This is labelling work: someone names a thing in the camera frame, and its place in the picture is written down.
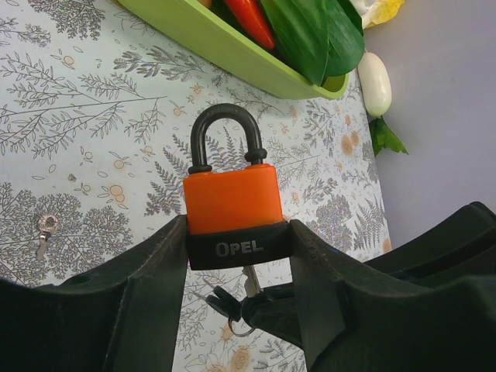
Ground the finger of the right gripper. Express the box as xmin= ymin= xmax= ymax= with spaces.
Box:
xmin=241 ymin=284 xmax=303 ymax=349

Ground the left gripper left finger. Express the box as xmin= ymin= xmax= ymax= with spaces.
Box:
xmin=1 ymin=216 xmax=188 ymax=371

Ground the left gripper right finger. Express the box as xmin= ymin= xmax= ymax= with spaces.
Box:
xmin=290 ymin=201 xmax=495 ymax=371

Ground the black-headed key bunch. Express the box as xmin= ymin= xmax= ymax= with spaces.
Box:
xmin=195 ymin=265 xmax=263 ymax=338

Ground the orange black padlock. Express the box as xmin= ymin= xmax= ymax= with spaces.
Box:
xmin=183 ymin=103 xmax=292 ymax=270

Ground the small silver key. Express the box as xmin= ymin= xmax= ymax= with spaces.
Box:
xmin=36 ymin=215 xmax=60 ymax=260

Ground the floral table mat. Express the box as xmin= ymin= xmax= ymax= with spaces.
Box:
xmin=1 ymin=1 xmax=391 ymax=287

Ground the toy white radish on table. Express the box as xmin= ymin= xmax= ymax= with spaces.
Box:
xmin=357 ymin=52 xmax=408 ymax=156

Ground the toy green leafy vegetable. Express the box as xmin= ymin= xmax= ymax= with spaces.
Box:
xmin=260 ymin=0 xmax=365 ymax=86

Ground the toy yellow-leaf cabbage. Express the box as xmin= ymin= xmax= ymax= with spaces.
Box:
xmin=350 ymin=0 xmax=405 ymax=29

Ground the toy red pepper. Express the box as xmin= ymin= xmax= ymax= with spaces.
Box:
xmin=224 ymin=0 xmax=275 ymax=50

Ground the green plastic tray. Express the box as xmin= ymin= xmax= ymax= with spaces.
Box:
xmin=119 ymin=0 xmax=349 ymax=100

